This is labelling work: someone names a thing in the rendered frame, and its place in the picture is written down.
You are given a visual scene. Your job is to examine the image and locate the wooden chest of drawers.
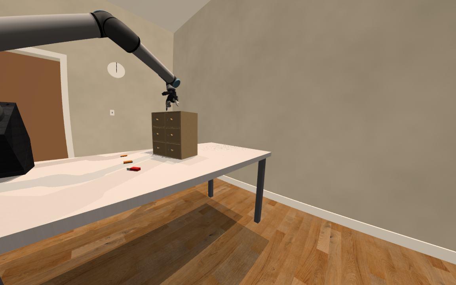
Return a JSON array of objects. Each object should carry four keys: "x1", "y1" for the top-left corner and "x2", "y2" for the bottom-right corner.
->
[{"x1": 152, "y1": 111, "x2": 198, "y2": 160}]

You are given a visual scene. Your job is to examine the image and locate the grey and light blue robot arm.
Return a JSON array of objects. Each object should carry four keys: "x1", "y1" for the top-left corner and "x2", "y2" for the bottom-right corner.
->
[{"x1": 0, "y1": 10, "x2": 180, "y2": 96}]

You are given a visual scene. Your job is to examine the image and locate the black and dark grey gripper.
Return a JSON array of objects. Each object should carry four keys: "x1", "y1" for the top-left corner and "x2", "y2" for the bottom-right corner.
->
[{"x1": 166, "y1": 89, "x2": 179, "y2": 111}]

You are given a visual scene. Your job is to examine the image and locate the dark brown wooden drawer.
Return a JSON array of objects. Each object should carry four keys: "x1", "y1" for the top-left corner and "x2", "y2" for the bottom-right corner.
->
[
  {"x1": 152, "y1": 113, "x2": 165, "y2": 127},
  {"x1": 153, "y1": 141, "x2": 166, "y2": 155},
  {"x1": 165, "y1": 128, "x2": 181, "y2": 143},
  {"x1": 166, "y1": 143, "x2": 181, "y2": 159},
  {"x1": 152, "y1": 127, "x2": 165, "y2": 141},
  {"x1": 165, "y1": 112, "x2": 180, "y2": 127}
]

